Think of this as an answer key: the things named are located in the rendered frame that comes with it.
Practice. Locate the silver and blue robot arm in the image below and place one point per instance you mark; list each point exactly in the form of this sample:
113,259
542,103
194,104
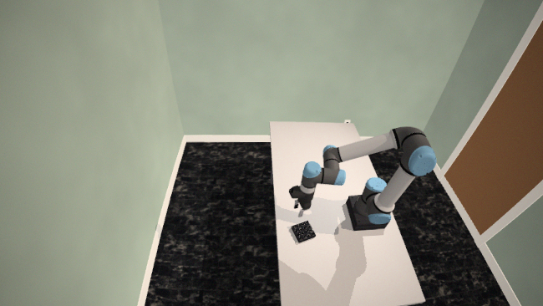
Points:
418,159

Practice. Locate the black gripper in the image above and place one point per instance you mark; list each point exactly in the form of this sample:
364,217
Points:
303,198

